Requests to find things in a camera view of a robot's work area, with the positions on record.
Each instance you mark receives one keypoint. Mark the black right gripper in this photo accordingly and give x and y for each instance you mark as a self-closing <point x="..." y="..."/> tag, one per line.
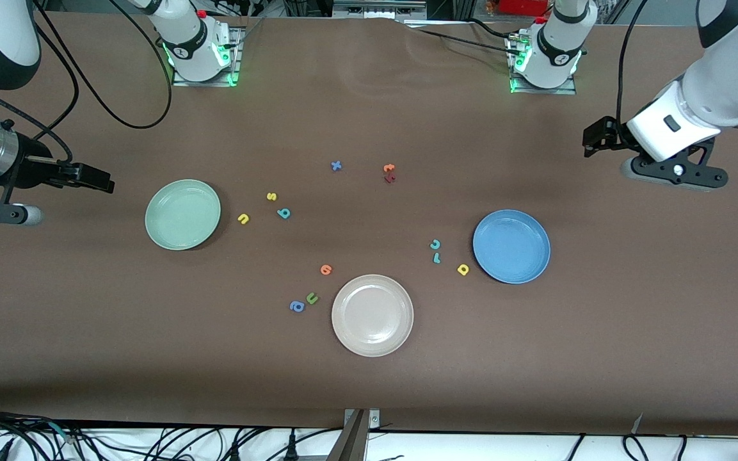
<point x="31" y="173"/>

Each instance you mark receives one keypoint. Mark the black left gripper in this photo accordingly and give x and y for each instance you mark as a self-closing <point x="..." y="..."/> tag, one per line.
<point x="613" y="136"/>

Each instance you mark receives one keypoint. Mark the yellow foam letter d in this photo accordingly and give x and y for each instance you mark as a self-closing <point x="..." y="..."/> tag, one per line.
<point x="466" y="269"/>

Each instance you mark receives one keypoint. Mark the teal foam letter b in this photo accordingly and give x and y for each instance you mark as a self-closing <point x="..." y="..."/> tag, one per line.
<point x="282" y="211"/>

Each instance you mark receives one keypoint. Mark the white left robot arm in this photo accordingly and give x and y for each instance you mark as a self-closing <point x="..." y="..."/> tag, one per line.
<point x="714" y="96"/>

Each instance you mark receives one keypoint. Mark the green plate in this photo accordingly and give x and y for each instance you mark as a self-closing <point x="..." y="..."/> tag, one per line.
<point x="183" y="214"/>

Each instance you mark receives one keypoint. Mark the blue plate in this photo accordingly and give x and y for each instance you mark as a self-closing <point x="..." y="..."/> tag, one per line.
<point x="511" y="246"/>

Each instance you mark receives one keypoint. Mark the red box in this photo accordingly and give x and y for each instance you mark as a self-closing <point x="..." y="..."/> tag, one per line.
<point x="522" y="6"/>

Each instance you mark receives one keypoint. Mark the blue foam letter a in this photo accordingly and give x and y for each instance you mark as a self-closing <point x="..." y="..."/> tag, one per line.
<point x="301" y="308"/>

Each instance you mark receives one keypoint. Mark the green foam letter u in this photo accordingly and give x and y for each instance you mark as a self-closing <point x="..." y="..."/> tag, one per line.
<point x="309" y="298"/>

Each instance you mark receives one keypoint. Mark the orange foam letter e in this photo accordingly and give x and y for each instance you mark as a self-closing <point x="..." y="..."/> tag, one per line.
<point x="326" y="266"/>

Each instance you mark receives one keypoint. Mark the beige plate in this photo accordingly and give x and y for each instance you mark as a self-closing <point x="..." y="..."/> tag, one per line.
<point x="372" y="315"/>

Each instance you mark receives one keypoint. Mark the small paper tag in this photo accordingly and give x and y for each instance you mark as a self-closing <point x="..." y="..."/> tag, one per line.
<point x="637" y="424"/>

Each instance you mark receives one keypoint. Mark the black power plug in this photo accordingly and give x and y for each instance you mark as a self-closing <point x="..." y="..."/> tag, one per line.
<point x="291" y="448"/>

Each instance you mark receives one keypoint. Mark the aluminium frame bar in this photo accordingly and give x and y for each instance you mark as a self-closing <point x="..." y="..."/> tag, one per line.
<point x="378" y="9"/>

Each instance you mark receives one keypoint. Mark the aluminium profile with bracket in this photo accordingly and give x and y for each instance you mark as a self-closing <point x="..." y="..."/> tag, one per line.
<point x="352" y="442"/>

